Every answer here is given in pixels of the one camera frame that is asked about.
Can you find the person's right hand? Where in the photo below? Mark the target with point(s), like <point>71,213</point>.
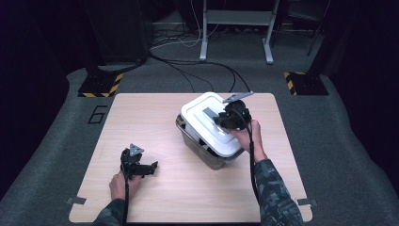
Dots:
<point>244,139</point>

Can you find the white storage box lid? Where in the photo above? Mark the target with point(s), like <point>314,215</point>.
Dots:
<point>204,106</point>

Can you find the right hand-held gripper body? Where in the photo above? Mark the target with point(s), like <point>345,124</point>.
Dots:
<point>236,114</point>

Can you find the black yellow striped stand base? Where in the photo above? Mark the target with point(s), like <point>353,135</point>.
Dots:
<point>307,83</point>
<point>100,86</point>

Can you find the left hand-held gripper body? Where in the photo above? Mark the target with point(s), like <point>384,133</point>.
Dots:
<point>130,158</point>

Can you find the person's left hand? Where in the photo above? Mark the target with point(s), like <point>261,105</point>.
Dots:
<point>120,186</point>

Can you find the grey tape strip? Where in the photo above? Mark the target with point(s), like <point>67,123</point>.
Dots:
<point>306,202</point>
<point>76,200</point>

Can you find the transparent brown storage box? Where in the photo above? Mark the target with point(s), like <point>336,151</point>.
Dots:
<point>200,157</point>

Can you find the white metal desk frame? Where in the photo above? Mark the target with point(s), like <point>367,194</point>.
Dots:
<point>204,47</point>

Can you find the dark equipment cabinet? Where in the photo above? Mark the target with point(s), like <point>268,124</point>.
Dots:
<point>122,31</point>

